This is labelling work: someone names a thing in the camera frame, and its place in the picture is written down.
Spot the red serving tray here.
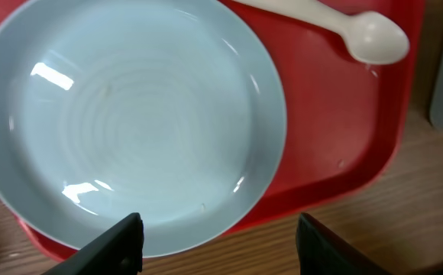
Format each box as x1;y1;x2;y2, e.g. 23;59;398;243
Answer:
0;0;425;263

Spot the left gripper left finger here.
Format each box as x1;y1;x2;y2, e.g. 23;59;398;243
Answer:
44;212;144;275

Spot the white plastic spoon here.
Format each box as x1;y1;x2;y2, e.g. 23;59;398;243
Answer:
235;0;410;65

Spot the light blue plate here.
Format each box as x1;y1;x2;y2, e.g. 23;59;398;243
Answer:
0;0;287;257

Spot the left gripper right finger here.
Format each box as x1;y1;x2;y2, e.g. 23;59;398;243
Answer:
296;213;390;275

